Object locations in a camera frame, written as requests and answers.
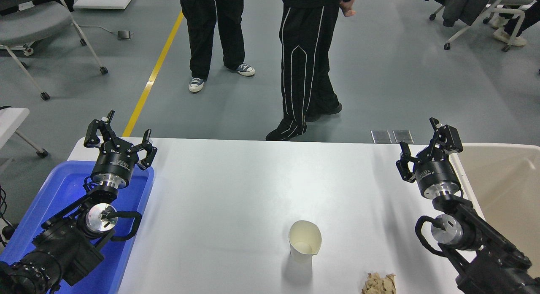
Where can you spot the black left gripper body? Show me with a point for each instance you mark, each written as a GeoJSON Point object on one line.
{"type": "Point", "coordinates": [114, 161]}

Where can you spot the large pale plastic bin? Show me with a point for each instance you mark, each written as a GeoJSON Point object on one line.
{"type": "Point", "coordinates": [506, 180]}

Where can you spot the grey wheeled office chair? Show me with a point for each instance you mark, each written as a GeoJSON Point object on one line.
{"type": "Point", "coordinates": [33, 20]}

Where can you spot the person's hand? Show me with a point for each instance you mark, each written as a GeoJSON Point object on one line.
{"type": "Point", "coordinates": [348, 7]}

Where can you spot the blue plastic tray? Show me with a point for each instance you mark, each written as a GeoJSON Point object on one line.
{"type": "Point", "coordinates": [67, 188]}

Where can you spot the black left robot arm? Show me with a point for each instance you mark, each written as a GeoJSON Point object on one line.
{"type": "Point", "coordinates": [63, 247]}

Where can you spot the white paper cup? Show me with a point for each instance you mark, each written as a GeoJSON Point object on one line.
{"type": "Point", "coordinates": [303, 237]}

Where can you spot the grey jacket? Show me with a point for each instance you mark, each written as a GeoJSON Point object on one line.
{"type": "Point", "coordinates": [464, 5]}

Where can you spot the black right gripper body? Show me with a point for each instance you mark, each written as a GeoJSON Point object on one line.
{"type": "Point", "coordinates": [434, 171]}

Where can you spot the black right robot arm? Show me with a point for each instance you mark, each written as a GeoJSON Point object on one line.
{"type": "Point", "coordinates": [493, 247]}

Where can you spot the person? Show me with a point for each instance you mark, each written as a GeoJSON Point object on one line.
{"type": "Point", "coordinates": [303, 53]}
{"type": "Point", "coordinates": [512, 37]}
{"type": "Point", "coordinates": [202, 32]}

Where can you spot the crumpled tan paper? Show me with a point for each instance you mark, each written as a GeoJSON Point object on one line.
{"type": "Point", "coordinates": [379, 284]}

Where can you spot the small white folding table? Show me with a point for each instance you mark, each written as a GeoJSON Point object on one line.
{"type": "Point", "coordinates": [10, 119]}

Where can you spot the silver floor plate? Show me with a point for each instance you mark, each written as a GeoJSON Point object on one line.
{"type": "Point", "coordinates": [403, 136]}
{"type": "Point", "coordinates": [381, 136]}

